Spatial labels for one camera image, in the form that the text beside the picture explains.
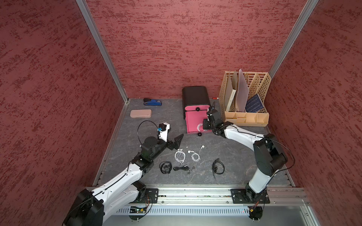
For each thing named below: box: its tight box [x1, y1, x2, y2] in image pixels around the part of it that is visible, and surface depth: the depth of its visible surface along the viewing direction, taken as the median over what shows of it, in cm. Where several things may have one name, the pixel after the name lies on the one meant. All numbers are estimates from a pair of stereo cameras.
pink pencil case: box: [130, 109, 153, 119], surface depth 112 cm
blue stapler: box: [143, 97, 163, 106], surface depth 119 cm
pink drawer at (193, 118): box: [185, 109, 209, 134], surface depth 99 cm
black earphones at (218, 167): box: [212, 158, 225, 179], surface depth 86 cm
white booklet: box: [225, 88, 237, 112], surface depth 92 cm
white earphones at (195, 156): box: [187, 145, 205, 162], surface depth 90 cm
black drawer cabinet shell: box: [181, 85, 212, 120], surface depth 105 cm
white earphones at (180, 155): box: [174, 148, 186, 165], surface depth 89 cm
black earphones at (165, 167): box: [159, 161, 173, 175], surface depth 85 cm
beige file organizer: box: [218, 71, 272, 127], surface depth 105 cm
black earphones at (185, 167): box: [172, 164, 190, 175], surface depth 85 cm
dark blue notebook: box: [244, 93, 264, 113], surface depth 105 cm
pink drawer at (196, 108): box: [184, 104, 211, 112], surface depth 97 cm
